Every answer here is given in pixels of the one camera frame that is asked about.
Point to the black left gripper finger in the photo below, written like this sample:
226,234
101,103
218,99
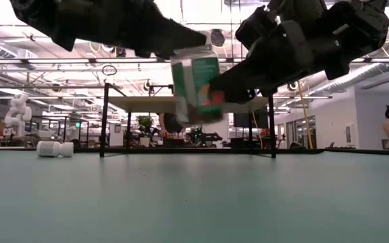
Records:
177,35
157,50

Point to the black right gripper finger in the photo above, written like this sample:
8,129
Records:
245,94
248,76

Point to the large gummies jar white lid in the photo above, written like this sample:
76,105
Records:
194,84

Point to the small white labelled pill bottle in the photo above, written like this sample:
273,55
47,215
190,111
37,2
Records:
51,148

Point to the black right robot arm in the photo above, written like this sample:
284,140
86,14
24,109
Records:
356,27

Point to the wooden shelf black metal legs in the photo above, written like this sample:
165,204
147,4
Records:
140,104

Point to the black monitor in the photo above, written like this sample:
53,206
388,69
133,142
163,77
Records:
248,119

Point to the green plant in white pot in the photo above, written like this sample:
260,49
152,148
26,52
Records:
144,122

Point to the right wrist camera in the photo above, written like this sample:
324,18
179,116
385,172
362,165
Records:
253,28

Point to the black metal table frame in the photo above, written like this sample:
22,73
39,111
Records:
214,150

